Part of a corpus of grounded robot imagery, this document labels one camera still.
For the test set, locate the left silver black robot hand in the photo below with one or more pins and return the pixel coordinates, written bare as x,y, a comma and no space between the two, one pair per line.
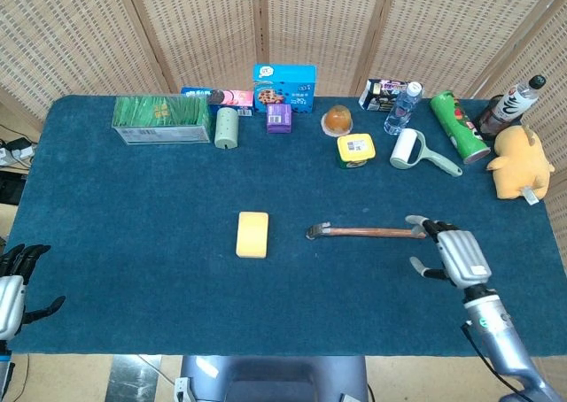
11,287

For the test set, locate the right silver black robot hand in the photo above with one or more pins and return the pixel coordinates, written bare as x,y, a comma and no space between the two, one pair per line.
460,253

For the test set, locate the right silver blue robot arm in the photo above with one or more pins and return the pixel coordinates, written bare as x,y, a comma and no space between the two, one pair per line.
496,331

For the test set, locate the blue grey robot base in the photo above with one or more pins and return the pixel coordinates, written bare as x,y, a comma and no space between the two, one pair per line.
274,377

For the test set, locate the yellow sponge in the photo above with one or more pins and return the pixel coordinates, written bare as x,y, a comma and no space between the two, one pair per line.
252,236

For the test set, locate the yellow plush toy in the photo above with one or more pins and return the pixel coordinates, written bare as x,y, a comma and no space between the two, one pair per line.
520,163

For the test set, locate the pale green lint roller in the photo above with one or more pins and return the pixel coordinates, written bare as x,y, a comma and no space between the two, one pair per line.
405,149

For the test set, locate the green chips can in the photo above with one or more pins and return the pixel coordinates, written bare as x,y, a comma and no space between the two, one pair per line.
458,125

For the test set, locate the white power strip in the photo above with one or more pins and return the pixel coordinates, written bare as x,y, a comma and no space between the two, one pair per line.
13,152

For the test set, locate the green tub with yellow lid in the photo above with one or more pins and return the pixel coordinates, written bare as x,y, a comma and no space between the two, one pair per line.
355,149

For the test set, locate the blue table cloth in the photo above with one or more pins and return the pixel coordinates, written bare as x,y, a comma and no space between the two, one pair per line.
155,242

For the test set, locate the clear plastic water bottle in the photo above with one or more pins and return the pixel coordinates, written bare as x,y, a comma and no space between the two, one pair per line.
401,112

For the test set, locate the dark drink bottle white label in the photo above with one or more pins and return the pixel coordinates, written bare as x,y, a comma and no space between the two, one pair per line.
509,105

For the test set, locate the black white snack package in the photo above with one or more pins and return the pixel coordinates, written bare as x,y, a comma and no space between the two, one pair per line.
381,94

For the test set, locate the orange jelly cup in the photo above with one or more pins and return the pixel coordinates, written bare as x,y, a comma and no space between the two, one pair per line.
337,121

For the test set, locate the small purple carton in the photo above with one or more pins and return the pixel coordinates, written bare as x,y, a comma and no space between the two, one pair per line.
279,118

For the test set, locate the clear box of green packets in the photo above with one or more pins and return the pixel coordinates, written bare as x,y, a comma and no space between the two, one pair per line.
159,114

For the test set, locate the blue chocolate chip cookie box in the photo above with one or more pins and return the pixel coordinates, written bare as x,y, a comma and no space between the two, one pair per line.
285,87

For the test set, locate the pale green cylinder case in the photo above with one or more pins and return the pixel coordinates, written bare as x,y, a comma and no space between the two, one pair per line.
227,127

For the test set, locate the blue pink sandwich cookie box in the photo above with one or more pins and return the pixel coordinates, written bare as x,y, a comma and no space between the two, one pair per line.
226,97

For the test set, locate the wicker folding screen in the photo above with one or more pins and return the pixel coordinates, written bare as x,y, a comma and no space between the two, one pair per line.
199,21

